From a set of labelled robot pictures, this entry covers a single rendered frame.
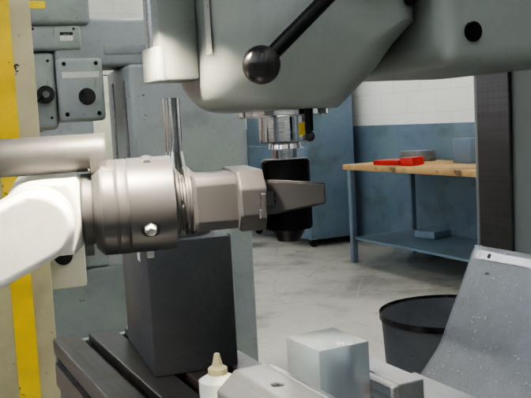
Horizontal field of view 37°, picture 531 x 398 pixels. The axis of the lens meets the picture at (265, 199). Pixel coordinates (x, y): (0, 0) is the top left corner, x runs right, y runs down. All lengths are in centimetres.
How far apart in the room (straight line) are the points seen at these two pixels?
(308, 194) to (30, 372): 186
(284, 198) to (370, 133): 748
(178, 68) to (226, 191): 12
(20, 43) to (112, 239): 176
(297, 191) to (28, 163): 24
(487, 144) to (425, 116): 641
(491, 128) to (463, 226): 609
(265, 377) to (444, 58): 33
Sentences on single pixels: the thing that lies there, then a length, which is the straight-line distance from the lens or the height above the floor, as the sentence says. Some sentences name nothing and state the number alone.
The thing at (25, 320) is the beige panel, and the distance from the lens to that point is 249.
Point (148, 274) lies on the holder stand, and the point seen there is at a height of 110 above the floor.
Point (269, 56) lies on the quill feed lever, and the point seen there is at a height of 135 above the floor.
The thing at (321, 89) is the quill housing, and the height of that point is 133.
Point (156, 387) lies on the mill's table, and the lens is 109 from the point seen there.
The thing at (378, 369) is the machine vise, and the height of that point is 107.
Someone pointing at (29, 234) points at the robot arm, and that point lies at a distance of 70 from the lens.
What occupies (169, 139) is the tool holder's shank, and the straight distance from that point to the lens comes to 114.
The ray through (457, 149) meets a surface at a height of 99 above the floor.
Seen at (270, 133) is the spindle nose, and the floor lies 129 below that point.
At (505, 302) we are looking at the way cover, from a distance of 105.
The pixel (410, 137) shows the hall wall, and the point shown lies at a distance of 766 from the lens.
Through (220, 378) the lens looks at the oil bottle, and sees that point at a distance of 83.
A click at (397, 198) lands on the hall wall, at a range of 791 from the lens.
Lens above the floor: 130
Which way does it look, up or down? 6 degrees down
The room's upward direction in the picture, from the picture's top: 3 degrees counter-clockwise
